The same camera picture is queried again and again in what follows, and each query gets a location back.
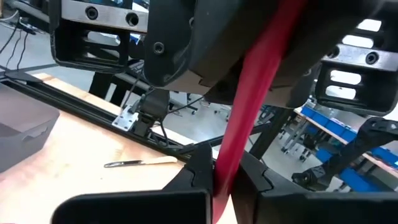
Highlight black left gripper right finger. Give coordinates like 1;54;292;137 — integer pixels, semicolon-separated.
231;151;398;224

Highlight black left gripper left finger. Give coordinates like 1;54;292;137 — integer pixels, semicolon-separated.
51;141;214;224

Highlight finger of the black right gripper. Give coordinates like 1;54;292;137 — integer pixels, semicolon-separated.
267;0;398;116
49;0;280;96

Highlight cream-handled narrow knife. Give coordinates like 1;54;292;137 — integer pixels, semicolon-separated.
103;155;178;169

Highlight red silicone spatula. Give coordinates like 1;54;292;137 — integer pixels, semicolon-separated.
211;0;309;224

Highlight workbench with blue bins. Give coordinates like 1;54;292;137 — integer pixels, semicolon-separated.
294;104;398;194

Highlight grey plastic bin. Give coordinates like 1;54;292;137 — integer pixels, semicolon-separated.
0;83;60;174

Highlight black frame post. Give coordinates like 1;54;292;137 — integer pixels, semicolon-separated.
248;107;295;160

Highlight black device on rail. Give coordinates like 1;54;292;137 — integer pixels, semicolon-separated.
133;88;171;138

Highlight silver corner bracket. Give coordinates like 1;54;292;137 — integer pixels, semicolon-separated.
111;105;140;131

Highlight black table edge rail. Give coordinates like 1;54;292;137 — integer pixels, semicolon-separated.
0;70;218;159

